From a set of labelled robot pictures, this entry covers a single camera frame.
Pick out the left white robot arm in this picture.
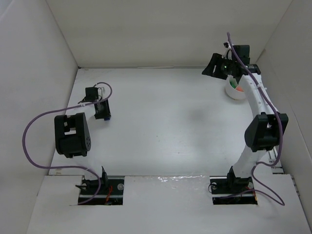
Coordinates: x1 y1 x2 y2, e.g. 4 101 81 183
54 84 111 189

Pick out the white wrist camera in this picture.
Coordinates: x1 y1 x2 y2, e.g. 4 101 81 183
99 87 106 96
222 41 232 60

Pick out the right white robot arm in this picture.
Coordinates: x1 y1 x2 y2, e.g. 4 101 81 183
202 42 289 195

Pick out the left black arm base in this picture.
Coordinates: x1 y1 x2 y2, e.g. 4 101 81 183
76 176 125 206

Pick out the white divided round container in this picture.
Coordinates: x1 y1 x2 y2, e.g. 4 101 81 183
225 76 246 100

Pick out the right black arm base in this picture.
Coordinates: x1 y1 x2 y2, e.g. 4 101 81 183
208 176 258 205

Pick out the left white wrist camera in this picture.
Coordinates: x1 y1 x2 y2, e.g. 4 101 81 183
99 87 106 96

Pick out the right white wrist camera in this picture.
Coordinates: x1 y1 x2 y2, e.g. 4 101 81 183
222 41 232 60

